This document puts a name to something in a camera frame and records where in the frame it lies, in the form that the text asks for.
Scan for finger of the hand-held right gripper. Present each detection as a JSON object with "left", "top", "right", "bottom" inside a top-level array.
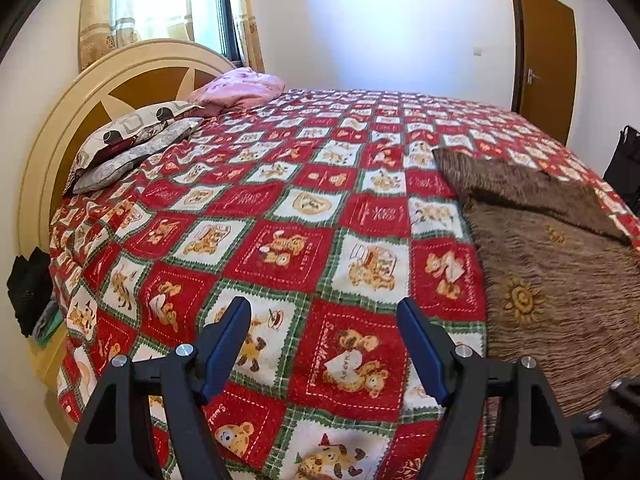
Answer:
[{"left": 569, "top": 377, "right": 640, "bottom": 453}]

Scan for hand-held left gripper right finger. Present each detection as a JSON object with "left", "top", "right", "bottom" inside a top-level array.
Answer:
[{"left": 396, "top": 296, "right": 586, "bottom": 480}]

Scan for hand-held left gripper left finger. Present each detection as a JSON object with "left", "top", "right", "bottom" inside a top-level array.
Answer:
[{"left": 61, "top": 296, "right": 252, "bottom": 480}]

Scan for brown knitted sweater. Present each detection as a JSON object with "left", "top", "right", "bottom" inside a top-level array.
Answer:
[{"left": 431, "top": 147, "right": 640, "bottom": 453}]

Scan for red checkered teddy bear blanket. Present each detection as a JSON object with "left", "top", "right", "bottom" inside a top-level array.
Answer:
[{"left": 49, "top": 89, "right": 640, "bottom": 480}]

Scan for cream nightstand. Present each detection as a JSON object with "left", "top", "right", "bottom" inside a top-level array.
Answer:
[{"left": 27, "top": 330, "right": 76, "bottom": 446}]

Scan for green patterned cloth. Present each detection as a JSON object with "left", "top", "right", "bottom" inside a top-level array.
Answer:
[{"left": 32, "top": 300, "right": 63, "bottom": 346}]

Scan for black cloth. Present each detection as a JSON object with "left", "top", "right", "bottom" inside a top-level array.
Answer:
[{"left": 6, "top": 247, "right": 53, "bottom": 338}]

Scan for grey floral pillow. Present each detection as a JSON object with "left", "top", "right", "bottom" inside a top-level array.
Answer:
[{"left": 72, "top": 117, "right": 203, "bottom": 195}]

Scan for patterned pillow with black circles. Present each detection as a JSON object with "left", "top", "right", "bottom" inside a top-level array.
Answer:
[{"left": 75, "top": 101, "right": 206, "bottom": 181}]

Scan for pink pillow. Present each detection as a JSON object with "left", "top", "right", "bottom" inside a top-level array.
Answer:
[{"left": 187, "top": 67, "right": 286, "bottom": 108}]

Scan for black suitcase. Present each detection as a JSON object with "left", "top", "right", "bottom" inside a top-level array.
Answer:
[{"left": 602, "top": 125, "right": 640, "bottom": 196}]

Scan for cream wooden headboard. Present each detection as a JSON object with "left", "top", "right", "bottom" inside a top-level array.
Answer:
[{"left": 17, "top": 40, "right": 240, "bottom": 261}]

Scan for brown wooden door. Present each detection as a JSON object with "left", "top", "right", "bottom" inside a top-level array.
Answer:
[{"left": 510, "top": 0, "right": 578, "bottom": 146}]

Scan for narrow yellow curtain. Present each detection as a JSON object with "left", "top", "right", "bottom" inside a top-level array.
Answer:
[{"left": 235, "top": 0, "right": 266, "bottom": 73}]

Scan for window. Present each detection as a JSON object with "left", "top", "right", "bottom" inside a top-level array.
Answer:
[{"left": 190, "top": 0, "right": 241, "bottom": 63}]

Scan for wide yellow curtain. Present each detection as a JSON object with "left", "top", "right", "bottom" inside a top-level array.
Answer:
[{"left": 79, "top": 0, "right": 193, "bottom": 73}]

